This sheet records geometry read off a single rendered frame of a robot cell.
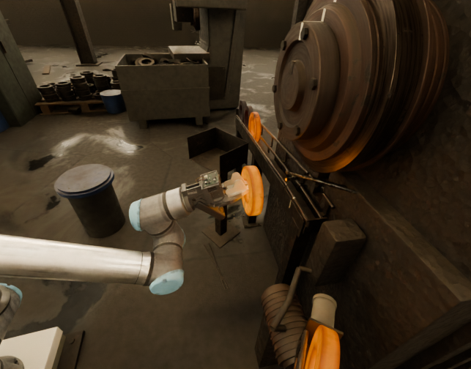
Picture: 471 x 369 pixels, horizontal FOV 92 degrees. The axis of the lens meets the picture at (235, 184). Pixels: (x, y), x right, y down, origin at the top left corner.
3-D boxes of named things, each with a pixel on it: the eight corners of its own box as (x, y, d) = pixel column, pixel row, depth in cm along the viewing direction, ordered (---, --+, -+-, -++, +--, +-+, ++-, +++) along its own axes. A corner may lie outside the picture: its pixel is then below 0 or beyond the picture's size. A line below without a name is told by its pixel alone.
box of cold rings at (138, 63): (202, 104, 374) (199, 49, 326) (211, 124, 311) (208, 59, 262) (136, 107, 352) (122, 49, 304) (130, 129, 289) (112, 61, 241)
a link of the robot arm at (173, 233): (162, 264, 75) (143, 244, 67) (162, 236, 84) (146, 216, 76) (188, 255, 75) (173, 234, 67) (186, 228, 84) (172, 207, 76)
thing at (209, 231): (217, 213, 177) (215, 127, 133) (242, 232, 163) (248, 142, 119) (196, 227, 165) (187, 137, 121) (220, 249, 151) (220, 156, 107)
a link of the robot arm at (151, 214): (143, 217, 76) (127, 196, 69) (179, 205, 76) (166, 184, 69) (140, 239, 69) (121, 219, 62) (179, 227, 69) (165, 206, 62)
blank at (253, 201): (251, 157, 73) (241, 157, 73) (266, 181, 61) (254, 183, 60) (248, 195, 82) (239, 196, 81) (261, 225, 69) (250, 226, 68)
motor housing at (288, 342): (275, 335, 112) (297, 278, 79) (291, 394, 95) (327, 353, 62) (249, 340, 110) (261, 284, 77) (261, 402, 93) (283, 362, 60)
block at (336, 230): (331, 262, 82) (354, 216, 67) (343, 283, 76) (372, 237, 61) (303, 266, 80) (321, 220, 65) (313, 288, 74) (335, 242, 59)
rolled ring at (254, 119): (247, 113, 151) (253, 113, 151) (249, 142, 154) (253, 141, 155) (255, 110, 133) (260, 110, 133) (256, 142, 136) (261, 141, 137)
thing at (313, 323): (329, 353, 56) (343, 332, 50) (328, 356, 55) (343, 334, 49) (299, 338, 58) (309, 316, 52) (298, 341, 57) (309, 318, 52)
